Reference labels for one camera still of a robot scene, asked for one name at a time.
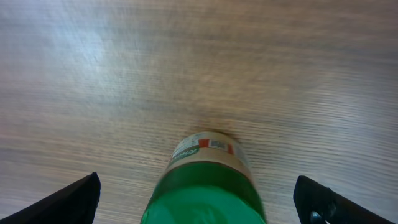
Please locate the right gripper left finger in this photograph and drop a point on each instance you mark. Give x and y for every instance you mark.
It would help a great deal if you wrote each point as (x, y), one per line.
(73, 204)

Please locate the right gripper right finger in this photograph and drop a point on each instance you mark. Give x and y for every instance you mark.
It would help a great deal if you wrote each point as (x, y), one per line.
(316, 203)

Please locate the green lid spice jar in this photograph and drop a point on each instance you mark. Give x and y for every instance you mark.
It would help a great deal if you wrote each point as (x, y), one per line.
(207, 180)

